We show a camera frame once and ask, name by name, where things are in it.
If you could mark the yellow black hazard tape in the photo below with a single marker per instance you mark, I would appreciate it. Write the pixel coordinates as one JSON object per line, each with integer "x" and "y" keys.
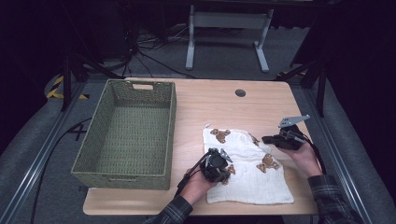
{"x": 56, "y": 91}

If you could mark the white cloth with bear print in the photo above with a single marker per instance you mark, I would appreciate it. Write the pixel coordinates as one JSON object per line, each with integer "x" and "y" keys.
{"x": 249, "y": 180}

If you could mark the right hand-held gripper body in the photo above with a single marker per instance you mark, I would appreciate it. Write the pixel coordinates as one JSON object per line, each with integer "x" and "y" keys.
{"x": 289, "y": 140}

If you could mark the aluminium rail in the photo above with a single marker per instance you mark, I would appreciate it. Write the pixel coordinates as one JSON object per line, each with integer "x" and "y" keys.
{"x": 339, "y": 149}
{"x": 37, "y": 161}

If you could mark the white metal desk frame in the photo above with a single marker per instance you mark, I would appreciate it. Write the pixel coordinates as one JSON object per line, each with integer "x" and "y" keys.
{"x": 229, "y": 20}

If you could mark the green woven basket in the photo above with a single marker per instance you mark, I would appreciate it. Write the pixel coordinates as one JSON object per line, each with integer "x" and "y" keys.
{"x": 130, "y": 130}

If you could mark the person's right hand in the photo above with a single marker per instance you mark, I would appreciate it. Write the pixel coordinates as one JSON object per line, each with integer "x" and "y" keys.
{"x": 306, "y": 160}

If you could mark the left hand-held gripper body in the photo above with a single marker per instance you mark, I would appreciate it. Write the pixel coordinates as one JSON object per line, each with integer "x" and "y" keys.
{"x": 214, "y": 163}

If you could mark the black tripod stand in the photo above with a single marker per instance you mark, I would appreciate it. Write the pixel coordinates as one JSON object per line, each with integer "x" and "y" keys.
{"x": 320, "y": 84}
{"x": 66, "y": 81}

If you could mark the grey round table grommet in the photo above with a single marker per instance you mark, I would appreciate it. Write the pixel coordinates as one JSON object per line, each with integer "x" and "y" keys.
{"x": 240, "y": 93}

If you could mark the person's left hand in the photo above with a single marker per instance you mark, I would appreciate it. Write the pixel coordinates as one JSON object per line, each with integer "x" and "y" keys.
{"x": 194, "y": 188}

